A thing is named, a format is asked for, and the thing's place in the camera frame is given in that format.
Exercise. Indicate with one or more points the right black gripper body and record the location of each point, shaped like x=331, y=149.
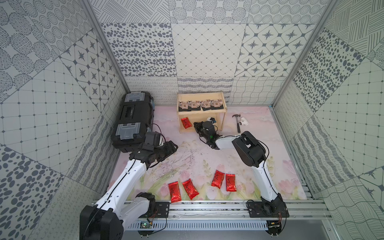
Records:
x=205, y=137

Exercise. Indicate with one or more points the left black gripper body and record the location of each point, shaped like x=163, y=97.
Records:
x=166, y=148

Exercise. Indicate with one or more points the red tea bag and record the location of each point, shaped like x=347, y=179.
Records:
x=186, y=123
x=231, y=183
x=175, y=192
x=218, y=179
x=190, y=189

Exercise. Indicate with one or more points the black tea bag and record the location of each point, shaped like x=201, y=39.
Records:
x=206, y=105
x=217, y=104
x=183, y=107
x=194, y=106

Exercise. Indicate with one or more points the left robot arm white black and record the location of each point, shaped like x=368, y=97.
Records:
x=108, y=218

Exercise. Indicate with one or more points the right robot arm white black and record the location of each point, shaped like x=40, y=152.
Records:
x=253, y=154

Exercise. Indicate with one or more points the light wooden shelf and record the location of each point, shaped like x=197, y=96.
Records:
x=201, y=116

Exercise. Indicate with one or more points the white pipe fitting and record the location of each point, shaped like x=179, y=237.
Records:
x=243, y=121

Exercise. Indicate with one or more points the black plastic toolbox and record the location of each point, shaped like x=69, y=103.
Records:
x=134, y=119

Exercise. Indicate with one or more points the left green circuit board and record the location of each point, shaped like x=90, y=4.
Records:
x=145, y=225

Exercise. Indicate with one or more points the right black circuit board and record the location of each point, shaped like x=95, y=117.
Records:
x=274, y=228

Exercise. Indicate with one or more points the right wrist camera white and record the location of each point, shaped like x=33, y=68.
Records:
x=212, y=120

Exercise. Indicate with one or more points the black handled hammer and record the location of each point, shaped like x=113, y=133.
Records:
x=237, y=117

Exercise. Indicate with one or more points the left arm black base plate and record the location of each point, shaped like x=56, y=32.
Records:
x=157, y=210

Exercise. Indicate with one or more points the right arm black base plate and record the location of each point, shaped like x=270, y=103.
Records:
x=275, y=209

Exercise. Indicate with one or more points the aluminium mounting rail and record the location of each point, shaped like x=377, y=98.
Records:
x=237, y=210

